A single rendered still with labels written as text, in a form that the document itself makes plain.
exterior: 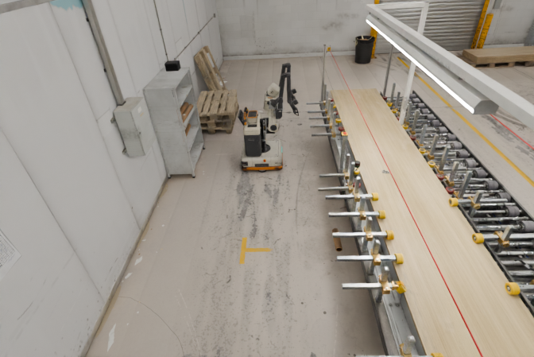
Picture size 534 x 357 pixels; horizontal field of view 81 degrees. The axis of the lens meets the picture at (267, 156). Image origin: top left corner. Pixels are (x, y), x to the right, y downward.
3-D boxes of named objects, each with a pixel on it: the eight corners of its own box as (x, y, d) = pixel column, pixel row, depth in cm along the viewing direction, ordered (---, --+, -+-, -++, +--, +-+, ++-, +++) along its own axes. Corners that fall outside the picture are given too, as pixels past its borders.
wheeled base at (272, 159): (241, 172, 514) (240, 159, 500) (245, 150, 566) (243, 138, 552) (282, 171, 510) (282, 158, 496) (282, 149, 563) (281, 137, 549)
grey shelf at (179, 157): (168, 178, 515) (142, 89, 428) (182, 149, 589) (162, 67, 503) (195, 177, 512) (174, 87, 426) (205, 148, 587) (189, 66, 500)
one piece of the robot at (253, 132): (245, 163, 510) (241, 117, 463) (248, 145, 555) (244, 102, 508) (266, 163, 508) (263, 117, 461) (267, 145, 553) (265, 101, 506)
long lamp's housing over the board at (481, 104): (472, 114, 164) (477, 100, 160) (365, 21, 363) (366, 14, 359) (496, 114, 164) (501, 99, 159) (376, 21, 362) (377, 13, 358)
